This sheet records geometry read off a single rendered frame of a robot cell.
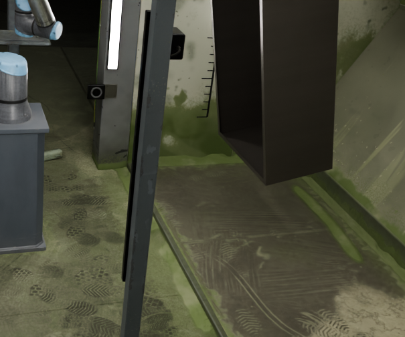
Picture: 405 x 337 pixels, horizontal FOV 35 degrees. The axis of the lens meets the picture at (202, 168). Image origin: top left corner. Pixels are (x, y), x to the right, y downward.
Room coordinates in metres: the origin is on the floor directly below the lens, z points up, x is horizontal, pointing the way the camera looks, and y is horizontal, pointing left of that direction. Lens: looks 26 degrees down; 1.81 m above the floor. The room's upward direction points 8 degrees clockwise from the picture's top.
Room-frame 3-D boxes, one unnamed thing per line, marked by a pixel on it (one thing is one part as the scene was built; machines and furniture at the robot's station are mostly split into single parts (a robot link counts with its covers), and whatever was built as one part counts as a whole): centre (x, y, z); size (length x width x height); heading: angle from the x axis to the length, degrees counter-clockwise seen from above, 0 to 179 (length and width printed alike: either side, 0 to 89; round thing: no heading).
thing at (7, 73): (2.65, 0.89, 0.83); 0.17 x 0.15 x 0.18; 74
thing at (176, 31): (1.63, 0.14, 1.35); 0.09 x 0.07 x 0.07; 114
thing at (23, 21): (3.04, 0.94, 0.96); 0.12 x 0.09 x 0.12; 74
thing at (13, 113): (2.64, 0.89, 0.69); 0.19 x 0.19 x 0.10
